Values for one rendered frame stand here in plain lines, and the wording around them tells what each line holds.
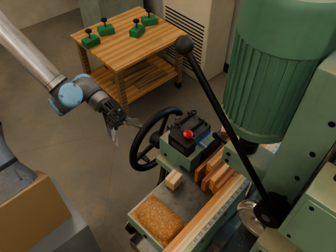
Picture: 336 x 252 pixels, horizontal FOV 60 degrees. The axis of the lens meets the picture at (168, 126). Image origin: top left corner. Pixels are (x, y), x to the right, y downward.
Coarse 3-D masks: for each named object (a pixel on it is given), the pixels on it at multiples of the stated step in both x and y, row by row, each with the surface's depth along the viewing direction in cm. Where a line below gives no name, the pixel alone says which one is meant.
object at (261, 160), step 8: (232, 144) 78; (224, 152) 80; (232, 152) 77; (256, 152) 76; (264, 152) 76; (224, 160) 82; (232, 160) 79; (240, 160) 77; (256, 160) 75; (264, 160) 75; (240, 168) 79; (256, 168) 74; (264, 168) 73; (248, 176) 78; (264, 176) 73
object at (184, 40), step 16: (176, 48) 50; (192, 48) 51; (192, 64) 52; (208, 96) 53; (224, 128) 55; (240, 144) 56; (256, 176) 58; (272, 192) 60; (256, 208) 60; (272, 208) 58; (288, 208) 59; (272, 224) 59
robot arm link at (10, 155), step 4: (0, 136) 98; (0, 140) 96; (0, 144) 95; (4, 144) 97; (0, 148) 94; (4, 148) 96; (8, 148) 98; (0, 152) 94; (4, 152) 95; (8, 152) 97; (12, 152) 100; (0, 156) 93; (4, 156) 94; (8, 156) 96; (12, 156) 97; (0, 160) 93; (4, 160) 94; (8, 160) 95; (0, 164) 92
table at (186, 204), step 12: (156, 156) 100; (168, 168) 97; (180, 168) 93; (192, 180) 90; (156, 192) 88; (168, 192) 88; (180, 192) 88; (192, 192) 88; (204, 192) 88; (168, 204) 85; (180, 204) 85; (192, 204) 85; (204, 204) 85; (132, 216) 83; (180, 216) 83; (192, 216) 83; (228, 216) 88; (144, 228) 80; (216, 228) 82; (156, 240) 78
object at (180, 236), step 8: (264, 144) 94; (224, 184) 85; (216, 192) 83; (224, 192) 83; (216, 200) 81; (208, 208) 80; (200, 216) 78; (192, 224) 77; (184, 232) 76; (176, 240) 74; (168, 248) 73
